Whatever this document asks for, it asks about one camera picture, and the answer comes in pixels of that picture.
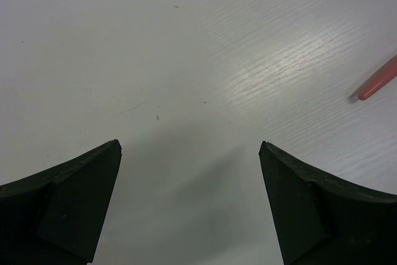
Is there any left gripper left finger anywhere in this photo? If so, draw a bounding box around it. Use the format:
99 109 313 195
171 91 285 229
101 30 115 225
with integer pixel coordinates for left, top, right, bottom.
1 140 122 264

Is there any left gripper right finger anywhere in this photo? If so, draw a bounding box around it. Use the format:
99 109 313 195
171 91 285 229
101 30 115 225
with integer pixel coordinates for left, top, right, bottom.
259 141 396 264

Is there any pink lip pencil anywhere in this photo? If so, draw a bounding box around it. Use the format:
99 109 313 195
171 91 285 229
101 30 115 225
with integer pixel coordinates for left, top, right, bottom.
357 56 396 101

